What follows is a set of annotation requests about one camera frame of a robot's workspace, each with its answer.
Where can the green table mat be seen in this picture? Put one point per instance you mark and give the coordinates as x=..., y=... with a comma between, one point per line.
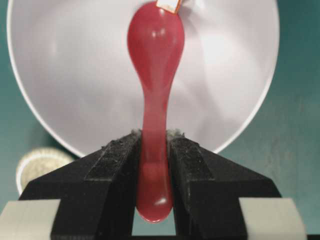
x=281, y=142

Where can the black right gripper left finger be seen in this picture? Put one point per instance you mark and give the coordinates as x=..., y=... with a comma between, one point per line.
x=92, y=198

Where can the red plastic spoon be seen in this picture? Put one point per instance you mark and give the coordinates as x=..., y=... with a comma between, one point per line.
x=155, y=42

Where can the white round bowl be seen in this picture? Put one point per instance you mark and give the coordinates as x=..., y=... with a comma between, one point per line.
x=71, y=63

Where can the small red block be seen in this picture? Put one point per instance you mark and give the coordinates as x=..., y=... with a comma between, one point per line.
x=171, y=6

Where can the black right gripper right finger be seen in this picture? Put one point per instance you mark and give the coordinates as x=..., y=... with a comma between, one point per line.
x=217, y=199

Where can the round cork spoon holder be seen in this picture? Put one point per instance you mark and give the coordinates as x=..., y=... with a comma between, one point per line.
x=39, y=162

